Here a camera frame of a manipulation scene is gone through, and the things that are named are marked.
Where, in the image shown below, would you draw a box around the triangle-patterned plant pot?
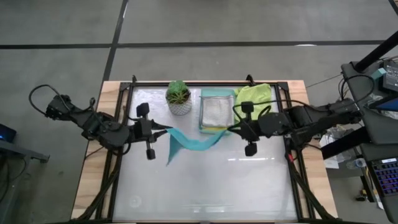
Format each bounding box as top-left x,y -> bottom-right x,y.
167,93 -> 193,116

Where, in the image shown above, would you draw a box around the green succulent plant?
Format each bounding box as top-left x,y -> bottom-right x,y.
165,80 -> 191,105

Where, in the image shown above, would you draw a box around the grey side desk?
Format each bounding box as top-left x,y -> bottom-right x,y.
0,139 -> 50,224

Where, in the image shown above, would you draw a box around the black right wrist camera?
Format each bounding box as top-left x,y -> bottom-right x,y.
240,101 -> 255,114

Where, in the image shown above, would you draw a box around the black aluminium table frame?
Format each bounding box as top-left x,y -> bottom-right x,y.
71,74 -> 340,224

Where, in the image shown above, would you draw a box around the clear plastic bag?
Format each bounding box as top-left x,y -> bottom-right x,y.
363,91 -> 398,121

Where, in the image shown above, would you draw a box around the teal microfiber towel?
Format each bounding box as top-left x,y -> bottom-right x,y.
166,126 -> 228,166

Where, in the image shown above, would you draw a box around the grey equipment cart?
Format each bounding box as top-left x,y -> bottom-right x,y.
341,60 -> 398,224

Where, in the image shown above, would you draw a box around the lime green microfiber towel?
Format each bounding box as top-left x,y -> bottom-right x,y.
233,83 -> 279,124

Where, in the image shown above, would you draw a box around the translucent teal plastic bin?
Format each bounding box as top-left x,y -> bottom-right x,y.
198,88 -> 236,135

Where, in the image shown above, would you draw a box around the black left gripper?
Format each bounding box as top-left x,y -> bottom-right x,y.
133,118 -> 174,161

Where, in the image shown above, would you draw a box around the black device with blue light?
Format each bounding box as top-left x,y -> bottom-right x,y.
0,123 -> 17,143

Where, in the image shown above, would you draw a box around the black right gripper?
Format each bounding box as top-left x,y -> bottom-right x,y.
228,113 -> 259,157

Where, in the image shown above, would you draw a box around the grey waffle-weave towel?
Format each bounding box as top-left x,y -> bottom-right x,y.
201,95 -> 234,128

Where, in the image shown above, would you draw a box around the small teal box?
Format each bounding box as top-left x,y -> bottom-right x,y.
369,67 -> 387,81

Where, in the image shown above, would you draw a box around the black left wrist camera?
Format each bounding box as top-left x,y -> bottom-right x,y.
136,102 -> 150,118

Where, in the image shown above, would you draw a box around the keyboard with coloured keys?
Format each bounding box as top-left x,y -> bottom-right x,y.
369,157 -> 398,197

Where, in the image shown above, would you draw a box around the black slanted pole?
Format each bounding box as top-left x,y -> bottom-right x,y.
354,30 -> 398,73

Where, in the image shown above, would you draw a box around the white paper sheets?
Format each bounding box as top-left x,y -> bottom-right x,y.
318,133 -> 341,169

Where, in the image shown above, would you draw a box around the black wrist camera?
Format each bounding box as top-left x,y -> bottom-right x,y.
240,101 -> 255,114
136,102 -> 150,118

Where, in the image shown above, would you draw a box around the clear plastic bottle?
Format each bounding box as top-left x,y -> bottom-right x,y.
346,157 -> 368,170

